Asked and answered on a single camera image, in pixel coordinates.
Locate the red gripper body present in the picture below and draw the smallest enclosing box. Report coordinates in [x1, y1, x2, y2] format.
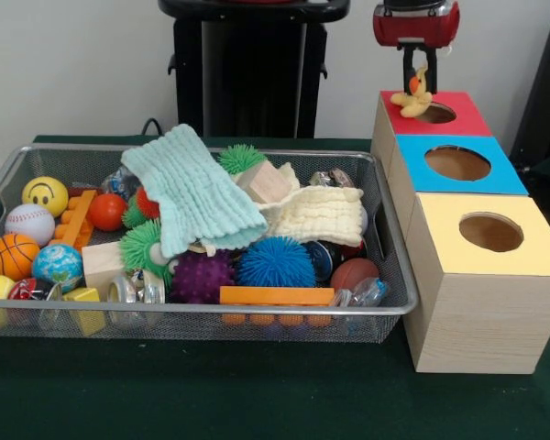
[372, 1, 461, 50]

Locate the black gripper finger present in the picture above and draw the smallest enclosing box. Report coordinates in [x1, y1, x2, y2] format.
[401, 46, 416, 94]
[423, 46, 440, 95]

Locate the yellow plush toy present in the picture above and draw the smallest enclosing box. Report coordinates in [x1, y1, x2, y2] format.
[390, 63, 435, 118]

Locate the mint green cloth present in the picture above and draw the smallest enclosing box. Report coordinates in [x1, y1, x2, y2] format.
[120, 123, 270, 259]

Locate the wooden three-hole box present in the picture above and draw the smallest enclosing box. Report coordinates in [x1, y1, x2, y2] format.
[369, 90, 550, 376]

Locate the silver mesh bin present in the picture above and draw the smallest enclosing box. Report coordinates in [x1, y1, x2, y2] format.
[0, 142, 419, 346]

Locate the cream cloth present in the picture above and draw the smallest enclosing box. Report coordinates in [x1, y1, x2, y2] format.
[258, 162, 366, 247]

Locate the blue spiky rubber ball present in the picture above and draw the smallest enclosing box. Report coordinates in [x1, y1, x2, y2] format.
[235, 236, 318, 290]

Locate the green spiky toy with eyes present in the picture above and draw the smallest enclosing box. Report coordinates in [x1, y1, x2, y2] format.
[118, 219, 176, 288]

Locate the small orange building brick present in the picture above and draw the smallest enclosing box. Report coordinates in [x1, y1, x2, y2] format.
[49, 190, 99, 251]

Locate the yellow smiley ball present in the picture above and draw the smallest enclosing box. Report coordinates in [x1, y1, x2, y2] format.
[21, 176, 70, 219]

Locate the globe print ball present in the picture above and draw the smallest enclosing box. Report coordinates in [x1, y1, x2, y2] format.
[31, 243, 85, 293]

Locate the white baseball toy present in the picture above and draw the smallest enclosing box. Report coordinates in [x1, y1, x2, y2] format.
[4, 203, 57, 248]

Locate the orange basketball toy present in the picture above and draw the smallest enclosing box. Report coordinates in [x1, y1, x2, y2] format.
[0, 233, 41, 282]

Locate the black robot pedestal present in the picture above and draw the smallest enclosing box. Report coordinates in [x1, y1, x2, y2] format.
[158, 0, 352, 139]

